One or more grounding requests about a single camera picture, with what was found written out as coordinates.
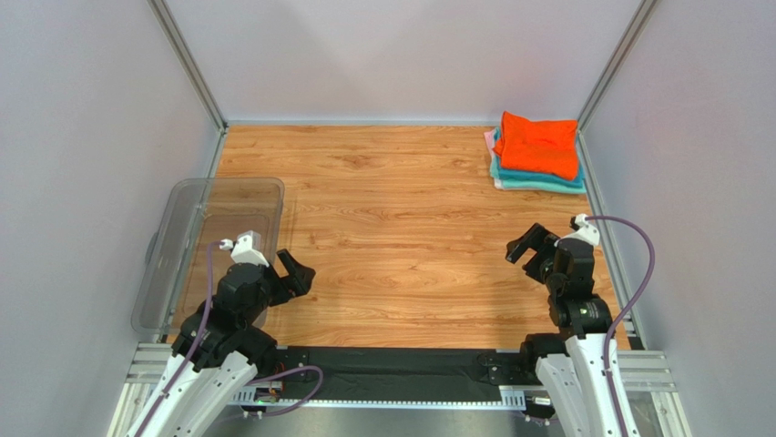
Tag orange t shirt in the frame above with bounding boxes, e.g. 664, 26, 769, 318
494, 111, 579, 181

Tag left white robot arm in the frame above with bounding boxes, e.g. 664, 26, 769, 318
127, 249, 323, 436

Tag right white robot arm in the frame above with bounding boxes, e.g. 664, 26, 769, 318
505, 214, 639, 436

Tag teal folded t shirt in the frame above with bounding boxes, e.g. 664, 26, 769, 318
485, 127, 585, 194

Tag mint folded t shirt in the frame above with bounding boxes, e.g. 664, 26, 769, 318
498, 158, 587, 195

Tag clear plastic bin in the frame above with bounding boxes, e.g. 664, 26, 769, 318
131, 178, 285, 336

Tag pink folded t shirt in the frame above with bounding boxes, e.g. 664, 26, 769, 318
484, 127, 505, 190

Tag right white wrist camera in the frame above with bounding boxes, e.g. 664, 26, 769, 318
566, 214, 600, 247

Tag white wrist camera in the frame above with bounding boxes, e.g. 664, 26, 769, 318
219, 230, 270, 267
566, 214, 600, 247

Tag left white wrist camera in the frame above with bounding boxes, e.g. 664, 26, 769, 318
219, 230, 270, 267

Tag aluminium frame rail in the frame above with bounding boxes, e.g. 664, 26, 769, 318
112, 336, 689, 436

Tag right aluminium corner post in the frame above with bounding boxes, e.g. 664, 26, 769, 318
577, 0, 660, 132

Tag aluminium corner post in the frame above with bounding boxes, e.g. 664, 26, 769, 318
577, 0, 660, 132
148, 0, 228, 133

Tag left aluminium corner post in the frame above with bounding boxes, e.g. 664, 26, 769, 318
148, 0, 228, 133

